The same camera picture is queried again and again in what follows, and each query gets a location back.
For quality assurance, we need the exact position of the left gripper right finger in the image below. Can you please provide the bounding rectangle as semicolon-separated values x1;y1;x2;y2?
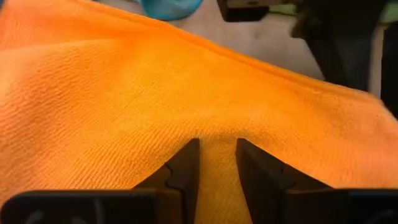
235;138;398;224

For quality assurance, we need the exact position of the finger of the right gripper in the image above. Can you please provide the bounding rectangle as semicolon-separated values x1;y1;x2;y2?
306;32;374;91
381;27;398;119

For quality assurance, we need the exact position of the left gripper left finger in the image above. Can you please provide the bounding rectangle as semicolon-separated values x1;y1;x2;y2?
0;138;200;224

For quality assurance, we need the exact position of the blue microfiber towel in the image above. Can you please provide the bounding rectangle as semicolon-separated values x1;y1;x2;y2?
138;0;205;21

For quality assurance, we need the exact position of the orange microfiber towel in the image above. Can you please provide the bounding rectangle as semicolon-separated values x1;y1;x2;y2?
0;0;398;224

